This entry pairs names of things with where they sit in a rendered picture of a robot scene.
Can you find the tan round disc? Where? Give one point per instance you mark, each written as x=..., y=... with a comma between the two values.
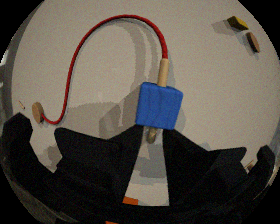
x=253, y=42

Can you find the blue block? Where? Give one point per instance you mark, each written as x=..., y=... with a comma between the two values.
x=157, y=106

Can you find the tan round wooden button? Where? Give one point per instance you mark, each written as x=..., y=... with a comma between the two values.
x=37, y=111

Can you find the red string with wooden stick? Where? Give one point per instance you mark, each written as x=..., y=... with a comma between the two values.
x=163, y=70

